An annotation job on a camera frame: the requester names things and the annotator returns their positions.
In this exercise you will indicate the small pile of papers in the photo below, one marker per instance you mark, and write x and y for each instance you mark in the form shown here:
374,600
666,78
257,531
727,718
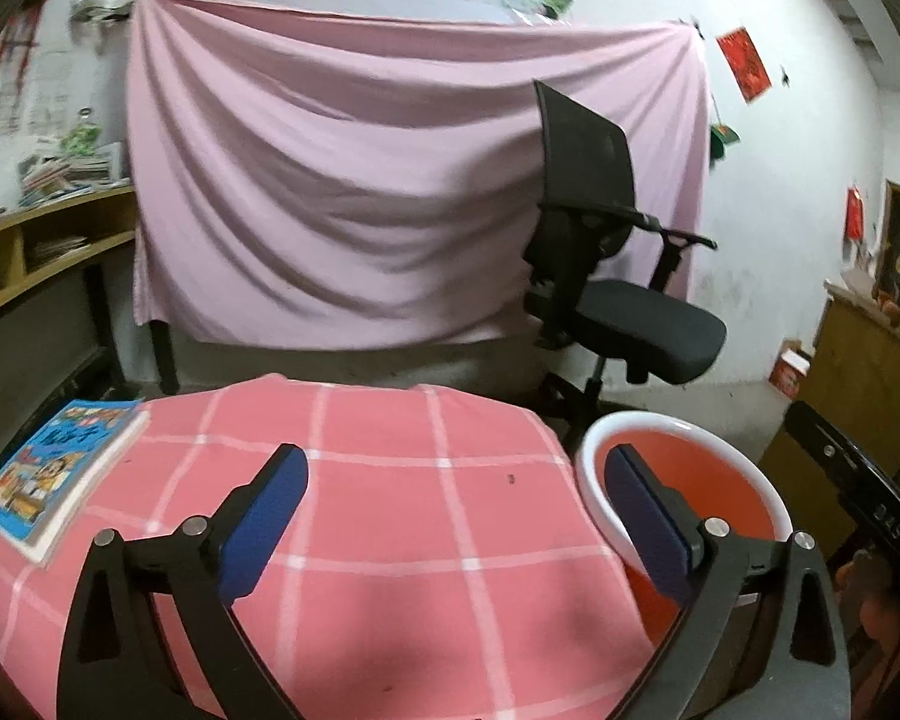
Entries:
56,251

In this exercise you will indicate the glass jar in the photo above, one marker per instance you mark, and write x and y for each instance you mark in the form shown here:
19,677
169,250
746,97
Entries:
81,139

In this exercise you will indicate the black office chair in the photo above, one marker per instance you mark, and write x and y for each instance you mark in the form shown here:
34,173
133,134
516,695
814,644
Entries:
645,322

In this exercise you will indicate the paper wall calendar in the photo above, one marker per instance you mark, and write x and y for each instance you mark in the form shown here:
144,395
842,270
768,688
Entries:
45,97

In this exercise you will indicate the orange bucket with white rim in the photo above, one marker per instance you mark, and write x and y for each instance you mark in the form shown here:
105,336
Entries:
720,480

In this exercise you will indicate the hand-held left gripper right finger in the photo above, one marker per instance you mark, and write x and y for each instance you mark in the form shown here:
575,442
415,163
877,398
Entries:
649,525

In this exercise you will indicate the person's right hand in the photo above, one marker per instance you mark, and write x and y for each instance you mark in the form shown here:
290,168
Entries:
874,596

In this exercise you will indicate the pink checkered tablecloth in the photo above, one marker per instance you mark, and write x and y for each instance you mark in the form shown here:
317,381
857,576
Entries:
420,525

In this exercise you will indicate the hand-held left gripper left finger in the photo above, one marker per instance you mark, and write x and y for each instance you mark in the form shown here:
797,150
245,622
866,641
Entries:
262,532

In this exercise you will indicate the green cap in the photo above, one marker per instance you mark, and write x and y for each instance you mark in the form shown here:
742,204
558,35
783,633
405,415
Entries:
722,139

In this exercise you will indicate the red diamond wall poster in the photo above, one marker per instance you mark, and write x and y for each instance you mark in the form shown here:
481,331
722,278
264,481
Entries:
741,64

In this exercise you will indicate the wooden desk with shelf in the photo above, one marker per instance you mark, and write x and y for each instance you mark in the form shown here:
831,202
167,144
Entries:
15,292

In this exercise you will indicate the blue illustrated book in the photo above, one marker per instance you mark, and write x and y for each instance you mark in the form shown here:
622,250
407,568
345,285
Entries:
52,465

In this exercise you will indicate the pink hanging sheet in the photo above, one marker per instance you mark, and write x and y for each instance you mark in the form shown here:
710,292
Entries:
345,180

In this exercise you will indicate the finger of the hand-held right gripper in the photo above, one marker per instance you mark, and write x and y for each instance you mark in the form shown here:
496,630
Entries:
825,450

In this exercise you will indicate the red tassel wall decoration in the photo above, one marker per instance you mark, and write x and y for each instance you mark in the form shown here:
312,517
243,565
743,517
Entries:
15,45

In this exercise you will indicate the wooden cabinet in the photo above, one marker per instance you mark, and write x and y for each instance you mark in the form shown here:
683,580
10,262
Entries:
862,375

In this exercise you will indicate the stack of books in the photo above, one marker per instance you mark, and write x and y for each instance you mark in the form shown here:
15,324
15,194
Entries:
67,176

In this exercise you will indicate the red hanging ornament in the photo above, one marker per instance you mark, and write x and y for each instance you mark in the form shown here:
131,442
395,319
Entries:
855,214

